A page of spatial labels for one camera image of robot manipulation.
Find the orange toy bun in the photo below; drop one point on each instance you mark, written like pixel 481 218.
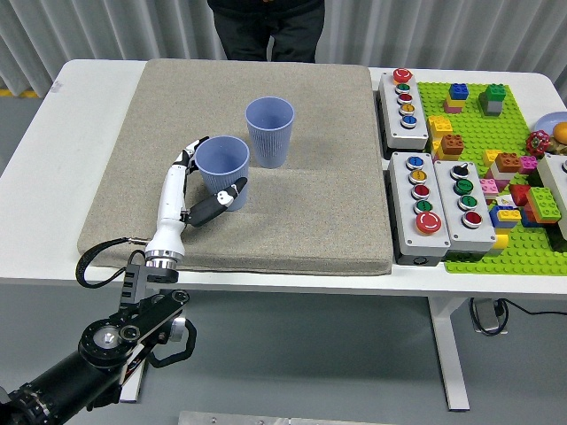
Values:
pixel 561 133

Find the magenta toy brick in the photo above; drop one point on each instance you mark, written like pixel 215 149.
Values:
pixel 528 164

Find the red toy brick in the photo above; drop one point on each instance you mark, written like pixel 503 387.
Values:
pixel 519 195

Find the grey control box selector knob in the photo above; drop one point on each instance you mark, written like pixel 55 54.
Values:
pixel 460 234

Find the grey power adapter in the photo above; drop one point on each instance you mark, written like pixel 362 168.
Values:
pixel 487 316

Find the white printed toy brick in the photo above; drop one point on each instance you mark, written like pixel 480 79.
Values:
pixel 504 202

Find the person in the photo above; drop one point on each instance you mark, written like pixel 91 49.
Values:
pixel 248 35

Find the lavender plate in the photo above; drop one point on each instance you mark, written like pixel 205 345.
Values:
pixel 549 121

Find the large green toy brick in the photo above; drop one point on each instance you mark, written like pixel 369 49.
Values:
pixel 544 201

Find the green toy brick baseplate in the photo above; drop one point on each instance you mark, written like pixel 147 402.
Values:
pixel 478 133

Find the blue ribbed cup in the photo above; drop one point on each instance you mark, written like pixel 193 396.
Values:
pixel 270 141
pixel 221 159

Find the orange toy brick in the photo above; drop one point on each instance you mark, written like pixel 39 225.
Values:
pixel 548 219

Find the red toy valve wheel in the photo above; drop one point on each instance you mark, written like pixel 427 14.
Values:
pixel 538 142

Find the small yellow toy brick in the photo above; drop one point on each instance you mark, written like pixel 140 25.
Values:
pixel 451 103

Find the blue toy brick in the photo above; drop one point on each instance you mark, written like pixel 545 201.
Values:
pixel 528 218
pixel 498 223
pixel 459 92

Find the white table leg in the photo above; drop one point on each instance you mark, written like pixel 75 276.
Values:
pixel 132 393
pixel 449 354

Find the grey-brown mat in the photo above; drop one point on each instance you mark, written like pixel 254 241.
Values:
pixel 288 221

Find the brown toy brick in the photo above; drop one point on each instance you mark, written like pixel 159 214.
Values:
pixel 452 145
pixel 508 161

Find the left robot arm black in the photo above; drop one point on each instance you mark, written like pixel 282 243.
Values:
pixel 102 345

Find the grey five-button control box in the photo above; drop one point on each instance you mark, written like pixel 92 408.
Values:
pixel 407 239
pixel 409 133

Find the silver metal plate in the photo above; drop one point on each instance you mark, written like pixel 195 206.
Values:
pixel 266 418

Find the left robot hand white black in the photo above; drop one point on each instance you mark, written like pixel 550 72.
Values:
pixel 170 208

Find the yellow round toy brick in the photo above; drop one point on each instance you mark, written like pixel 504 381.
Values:
pixel 499 243

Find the grey toy brick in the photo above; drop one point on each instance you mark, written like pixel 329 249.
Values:
pixel 492 108

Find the small pink toy brick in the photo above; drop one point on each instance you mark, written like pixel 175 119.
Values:
pixel 451 109

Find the white box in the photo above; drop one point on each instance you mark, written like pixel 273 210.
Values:
pixel 553 181

